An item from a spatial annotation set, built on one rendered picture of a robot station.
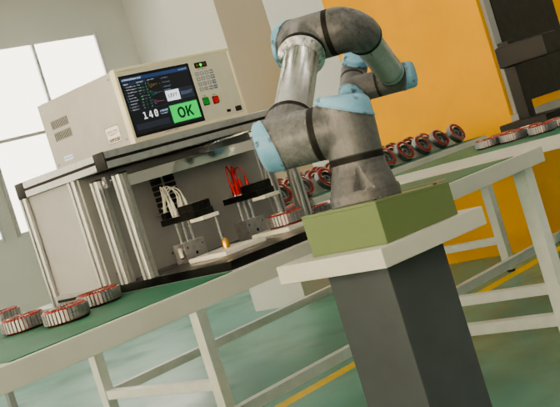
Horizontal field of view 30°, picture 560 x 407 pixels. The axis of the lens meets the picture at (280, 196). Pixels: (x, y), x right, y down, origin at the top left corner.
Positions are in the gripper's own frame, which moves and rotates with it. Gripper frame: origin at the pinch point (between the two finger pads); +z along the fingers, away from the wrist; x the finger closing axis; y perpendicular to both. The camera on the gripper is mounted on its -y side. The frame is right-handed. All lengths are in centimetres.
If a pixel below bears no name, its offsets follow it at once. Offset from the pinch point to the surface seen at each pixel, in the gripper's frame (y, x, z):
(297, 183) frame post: 6.0, -18.5, 2.4
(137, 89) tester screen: -8, -62, -34
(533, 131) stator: -32, 109, 45
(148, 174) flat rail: 12, -67, -21
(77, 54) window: -666, 109, 362
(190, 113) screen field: -6, -47, -23
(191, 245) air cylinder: 22, -60, -1
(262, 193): 14.4, -34.5, -5.2
